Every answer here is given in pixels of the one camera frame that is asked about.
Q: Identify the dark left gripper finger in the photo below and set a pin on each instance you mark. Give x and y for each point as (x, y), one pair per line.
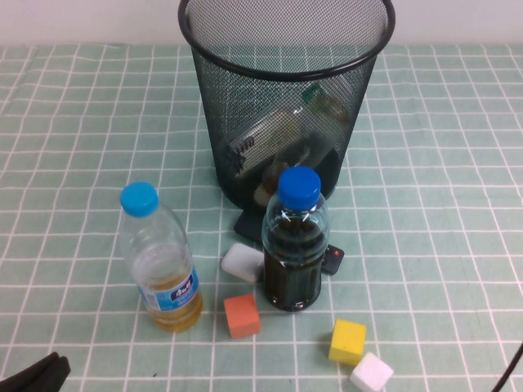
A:
(55, 377)
(28, 375)

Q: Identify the beige cap bottle brown label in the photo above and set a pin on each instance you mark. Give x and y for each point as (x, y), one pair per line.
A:
(271, 177)

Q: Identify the white cap bottle green label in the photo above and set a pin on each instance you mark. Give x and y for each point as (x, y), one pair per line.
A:
(265, 134)

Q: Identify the light-blue cap bottle yellow liquid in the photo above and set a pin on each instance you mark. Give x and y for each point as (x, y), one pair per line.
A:
(139, 200)

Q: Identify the orange cube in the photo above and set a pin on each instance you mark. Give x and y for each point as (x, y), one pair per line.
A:
(243, 314)

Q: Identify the white rounded plastic case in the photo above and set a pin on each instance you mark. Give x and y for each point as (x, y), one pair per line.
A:
(241, 261)

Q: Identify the black remote control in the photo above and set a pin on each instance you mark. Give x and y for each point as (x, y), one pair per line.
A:
(247, 226)

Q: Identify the yellow cube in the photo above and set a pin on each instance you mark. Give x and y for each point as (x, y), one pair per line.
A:
(347, 339)

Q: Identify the dark-blue cap bottle dark liquid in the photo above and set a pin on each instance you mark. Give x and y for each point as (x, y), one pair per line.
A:
(298, 188)

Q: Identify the white cube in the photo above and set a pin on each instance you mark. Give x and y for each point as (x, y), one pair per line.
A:
(372, 373)

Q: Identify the green checked tablecloth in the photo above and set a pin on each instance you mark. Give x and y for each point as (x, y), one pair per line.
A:
(449, 163)

